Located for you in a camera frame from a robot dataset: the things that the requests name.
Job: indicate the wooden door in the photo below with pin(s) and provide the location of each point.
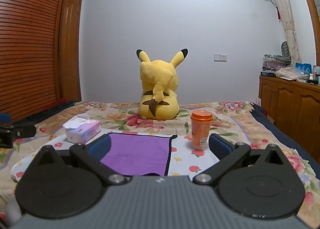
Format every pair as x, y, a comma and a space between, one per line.
71, 44

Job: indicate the floral bed sheet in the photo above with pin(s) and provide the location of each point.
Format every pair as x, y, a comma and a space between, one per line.
125, 116

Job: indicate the wooden louvered wardrobe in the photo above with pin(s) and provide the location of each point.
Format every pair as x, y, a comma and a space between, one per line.
27, 44

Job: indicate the white fruit-print cloth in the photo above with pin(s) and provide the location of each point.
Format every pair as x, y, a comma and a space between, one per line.
180, 154

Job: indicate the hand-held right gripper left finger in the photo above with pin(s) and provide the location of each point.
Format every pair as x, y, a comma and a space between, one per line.
99, 145

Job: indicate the wooden cabinet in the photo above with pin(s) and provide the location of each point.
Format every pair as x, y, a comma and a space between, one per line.
290, 104

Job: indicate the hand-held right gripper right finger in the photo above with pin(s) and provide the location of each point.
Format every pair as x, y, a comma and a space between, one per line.
220, 147

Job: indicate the small white bottle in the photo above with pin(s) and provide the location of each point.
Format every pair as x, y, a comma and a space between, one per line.
311, 77

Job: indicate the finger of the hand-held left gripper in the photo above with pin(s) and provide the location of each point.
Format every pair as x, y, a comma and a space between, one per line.
26, 131

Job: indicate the black flat box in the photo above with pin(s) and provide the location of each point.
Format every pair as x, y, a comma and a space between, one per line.
268, 74

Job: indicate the orange plastic bottle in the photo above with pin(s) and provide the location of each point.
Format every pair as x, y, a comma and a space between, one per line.
200, 129

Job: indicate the beige patterned curtain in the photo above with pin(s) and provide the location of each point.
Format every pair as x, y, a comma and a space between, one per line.
285, 6

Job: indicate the pink tissue box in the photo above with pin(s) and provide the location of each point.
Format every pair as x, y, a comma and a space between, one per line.
85, 132

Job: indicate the beige crumpled cloth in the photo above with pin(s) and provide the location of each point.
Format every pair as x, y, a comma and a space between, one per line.
291, 73

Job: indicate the white wall socket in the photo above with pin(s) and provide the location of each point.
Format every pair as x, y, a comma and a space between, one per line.
220, 57

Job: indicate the yellow plush toy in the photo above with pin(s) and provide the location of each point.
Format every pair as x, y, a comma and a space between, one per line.
157, 79

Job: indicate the purple towel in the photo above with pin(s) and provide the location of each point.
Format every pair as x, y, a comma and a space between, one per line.
137, 151

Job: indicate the blue carton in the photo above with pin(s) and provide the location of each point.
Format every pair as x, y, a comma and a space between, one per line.
303, 67

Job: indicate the stack of folded clothes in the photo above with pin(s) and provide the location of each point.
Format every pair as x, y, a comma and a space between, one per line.
275, 63

